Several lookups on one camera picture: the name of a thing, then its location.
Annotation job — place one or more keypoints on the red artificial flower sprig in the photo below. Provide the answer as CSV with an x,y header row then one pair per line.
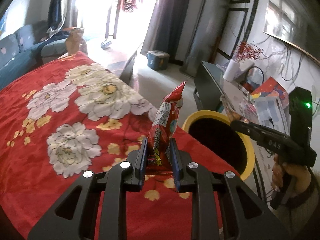
x,y
247,51

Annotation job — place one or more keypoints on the white printed paper sheet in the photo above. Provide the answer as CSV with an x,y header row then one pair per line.
x,y
270,110

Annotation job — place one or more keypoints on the blue storage box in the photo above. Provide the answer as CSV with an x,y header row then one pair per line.
x,y
157,61

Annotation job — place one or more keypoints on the red book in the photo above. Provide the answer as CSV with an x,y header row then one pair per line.
x,y
270,90

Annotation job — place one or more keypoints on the grey tower air conditioner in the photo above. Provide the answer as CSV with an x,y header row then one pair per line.
x,y
202,42

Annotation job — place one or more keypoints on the white paper roll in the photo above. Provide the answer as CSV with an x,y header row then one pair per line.
x,y
230,71

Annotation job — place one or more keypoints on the red floral blanket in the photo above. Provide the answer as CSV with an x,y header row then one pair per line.
x,y
30,180

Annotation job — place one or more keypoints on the brown framed glass door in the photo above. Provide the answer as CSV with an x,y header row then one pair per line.
x,y
111,25

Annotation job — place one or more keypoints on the dark blue curtain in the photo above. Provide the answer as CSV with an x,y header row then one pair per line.
x,y
57,5

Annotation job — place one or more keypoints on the blue floral sofa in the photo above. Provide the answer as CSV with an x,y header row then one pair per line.
x,y
15,45

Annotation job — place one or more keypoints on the clear plastic wrapper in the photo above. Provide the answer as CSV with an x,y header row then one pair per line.
x,y
233,115

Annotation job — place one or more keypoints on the red snack packet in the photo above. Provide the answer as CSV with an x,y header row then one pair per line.
x,y
162,130

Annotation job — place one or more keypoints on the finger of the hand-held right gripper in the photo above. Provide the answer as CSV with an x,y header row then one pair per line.
x,y
246,130

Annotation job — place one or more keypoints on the brown paper bag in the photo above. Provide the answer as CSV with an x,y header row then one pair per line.
x,y
75,45

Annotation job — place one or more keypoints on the grey purple curtain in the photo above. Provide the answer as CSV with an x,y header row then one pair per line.
x,y
167,17

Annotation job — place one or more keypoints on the wall mounted television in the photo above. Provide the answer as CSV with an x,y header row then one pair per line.
x,y
287,17

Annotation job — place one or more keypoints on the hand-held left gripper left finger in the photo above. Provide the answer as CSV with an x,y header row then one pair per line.
x,y
142,160

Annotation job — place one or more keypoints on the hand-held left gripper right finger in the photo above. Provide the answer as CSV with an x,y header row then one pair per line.
x,y
175,170

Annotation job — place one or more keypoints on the person's right hand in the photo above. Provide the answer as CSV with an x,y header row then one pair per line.
x,y
297,177

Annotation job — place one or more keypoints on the person's right forearm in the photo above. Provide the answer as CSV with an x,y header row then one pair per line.
x,y
305,217

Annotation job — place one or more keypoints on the yellow round bin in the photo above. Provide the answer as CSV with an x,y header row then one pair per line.
x,y
215,142

